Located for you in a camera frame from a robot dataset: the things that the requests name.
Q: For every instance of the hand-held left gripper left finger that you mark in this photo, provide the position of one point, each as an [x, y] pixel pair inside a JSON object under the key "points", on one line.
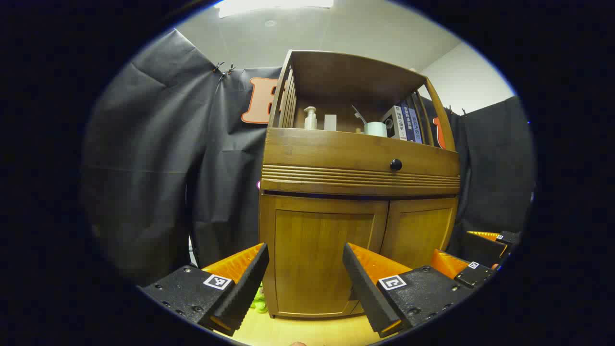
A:
{"points": [[245, 288]]}

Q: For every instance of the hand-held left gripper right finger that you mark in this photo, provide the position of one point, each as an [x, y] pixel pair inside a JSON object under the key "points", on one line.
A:
{"points": [[365, 288]]}

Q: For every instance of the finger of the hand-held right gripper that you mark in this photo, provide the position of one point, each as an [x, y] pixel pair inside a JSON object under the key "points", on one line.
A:
{"points": [[483, 247], [473, 275]]}

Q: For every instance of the wooden double-door shoe cabinet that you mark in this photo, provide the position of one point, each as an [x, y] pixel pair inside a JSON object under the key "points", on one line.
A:
{"points": [[336, 187]]}

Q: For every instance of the wooden cabinet drawer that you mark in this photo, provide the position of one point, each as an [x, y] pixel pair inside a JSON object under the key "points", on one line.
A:
{"points": [[326, 151]]}

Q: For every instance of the green toy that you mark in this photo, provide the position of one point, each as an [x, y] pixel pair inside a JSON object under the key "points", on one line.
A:
{"points": [[260, 302]]}

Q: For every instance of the black round drawer knob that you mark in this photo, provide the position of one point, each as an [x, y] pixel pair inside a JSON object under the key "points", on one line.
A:
{"points": [[396, 165]]}

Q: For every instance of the light blue book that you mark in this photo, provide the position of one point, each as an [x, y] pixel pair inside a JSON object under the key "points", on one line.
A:
{"points": [[416, 127]]}

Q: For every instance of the black backdrop cloth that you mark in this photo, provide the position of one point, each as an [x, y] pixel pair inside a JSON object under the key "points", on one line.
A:
{"points": [[158, 168]]}

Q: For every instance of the dark blue book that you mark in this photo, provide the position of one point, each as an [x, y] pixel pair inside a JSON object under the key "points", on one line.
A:
{"points": [[406, 117]]}

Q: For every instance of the white mug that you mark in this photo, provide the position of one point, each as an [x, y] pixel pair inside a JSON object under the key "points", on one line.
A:
{"points": [[375, 129]]}

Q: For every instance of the translucent square container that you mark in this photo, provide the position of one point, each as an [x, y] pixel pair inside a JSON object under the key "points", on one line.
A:
{"points": [[330, 122]]}

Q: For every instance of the white pump bottle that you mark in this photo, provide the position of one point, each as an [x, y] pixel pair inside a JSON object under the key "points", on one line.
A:
{"points": [[310, 119]]}

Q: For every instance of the ceiling light panel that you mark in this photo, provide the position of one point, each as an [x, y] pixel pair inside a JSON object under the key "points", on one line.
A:
{"points": [[274, 6]]}

